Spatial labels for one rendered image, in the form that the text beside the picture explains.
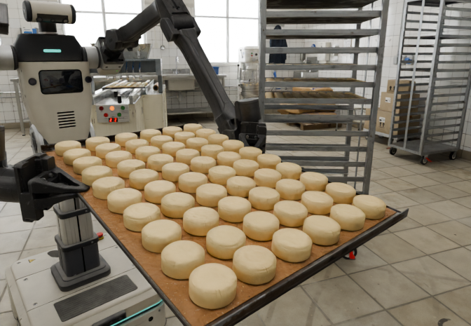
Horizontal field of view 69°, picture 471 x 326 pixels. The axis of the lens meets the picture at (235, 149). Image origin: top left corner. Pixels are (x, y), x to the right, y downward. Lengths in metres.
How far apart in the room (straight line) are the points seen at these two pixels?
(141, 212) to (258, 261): 0.18
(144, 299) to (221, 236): 1.16
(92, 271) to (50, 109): 0.72
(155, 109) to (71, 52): 2.11
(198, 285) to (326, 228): 0.20
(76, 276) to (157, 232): 1.25
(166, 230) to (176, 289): 0.09
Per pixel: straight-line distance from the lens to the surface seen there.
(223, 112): 1.00
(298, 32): 1.93
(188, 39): 1.08
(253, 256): 0.41
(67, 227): 1.60
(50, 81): 1.43
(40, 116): 1.44
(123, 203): 0.53
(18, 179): 0.64
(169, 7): 1.13
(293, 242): 0.45
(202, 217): 0.48
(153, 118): 3.57
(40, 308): 1.64
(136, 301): 1.57
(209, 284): 0.37
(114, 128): 2.91
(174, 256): 0.41
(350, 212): 0.54
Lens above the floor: 1.20
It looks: 15 degrees down
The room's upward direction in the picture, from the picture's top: straight up
